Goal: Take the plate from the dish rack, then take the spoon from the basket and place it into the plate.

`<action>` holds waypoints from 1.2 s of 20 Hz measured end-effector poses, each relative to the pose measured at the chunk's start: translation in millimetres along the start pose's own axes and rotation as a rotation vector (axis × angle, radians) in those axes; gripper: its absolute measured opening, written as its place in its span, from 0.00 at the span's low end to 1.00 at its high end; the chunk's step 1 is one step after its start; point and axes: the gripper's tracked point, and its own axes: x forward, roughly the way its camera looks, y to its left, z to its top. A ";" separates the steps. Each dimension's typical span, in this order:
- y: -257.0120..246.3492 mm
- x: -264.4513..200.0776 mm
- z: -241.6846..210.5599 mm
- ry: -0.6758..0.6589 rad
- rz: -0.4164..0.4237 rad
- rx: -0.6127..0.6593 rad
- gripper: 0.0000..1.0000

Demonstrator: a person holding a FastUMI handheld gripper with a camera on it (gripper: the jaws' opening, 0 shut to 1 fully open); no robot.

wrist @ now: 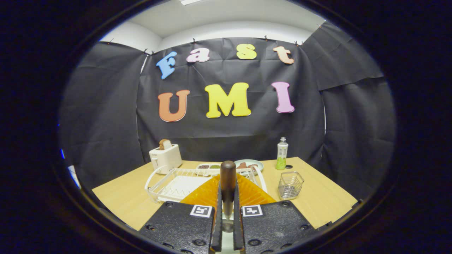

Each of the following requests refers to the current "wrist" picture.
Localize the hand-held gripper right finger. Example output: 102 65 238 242
233 173 315 254

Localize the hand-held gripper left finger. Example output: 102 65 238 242
138 174 224 254

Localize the wooden handled metal spoon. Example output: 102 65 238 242
220 161 237 233

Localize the white wire dish rack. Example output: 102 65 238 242
145 167 268 204

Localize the clear wire basket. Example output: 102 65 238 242
278 171 305 201

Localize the round green serving dish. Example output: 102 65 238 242
234 159 264 172

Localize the white ribbed drain tray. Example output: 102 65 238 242
158 175 212 202

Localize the white toaster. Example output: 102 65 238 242
149 144 183 175

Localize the green drink bottle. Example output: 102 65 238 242
275 137 289 170

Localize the black backdrop cloth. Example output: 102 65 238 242
58 21 396 201

